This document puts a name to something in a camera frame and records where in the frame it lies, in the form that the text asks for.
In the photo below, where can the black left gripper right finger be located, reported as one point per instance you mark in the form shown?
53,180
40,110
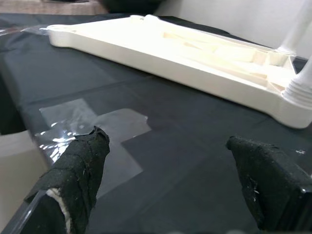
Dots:
268,185

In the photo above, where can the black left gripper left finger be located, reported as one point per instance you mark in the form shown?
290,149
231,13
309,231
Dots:
73,182

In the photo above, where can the white plastic table leg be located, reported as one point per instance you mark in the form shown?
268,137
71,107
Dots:
295,29
302,83

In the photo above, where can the wide clear tape patch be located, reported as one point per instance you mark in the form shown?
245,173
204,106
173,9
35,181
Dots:
117,122

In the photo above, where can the black tablecloth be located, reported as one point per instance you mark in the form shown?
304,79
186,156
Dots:
170,146

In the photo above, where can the white plastic table top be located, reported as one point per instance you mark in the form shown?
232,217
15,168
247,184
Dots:
170,73

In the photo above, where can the long clear tape strip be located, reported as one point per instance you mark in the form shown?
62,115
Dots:
34,29

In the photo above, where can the beige cardboard box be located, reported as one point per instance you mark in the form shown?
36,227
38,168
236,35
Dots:
73,7

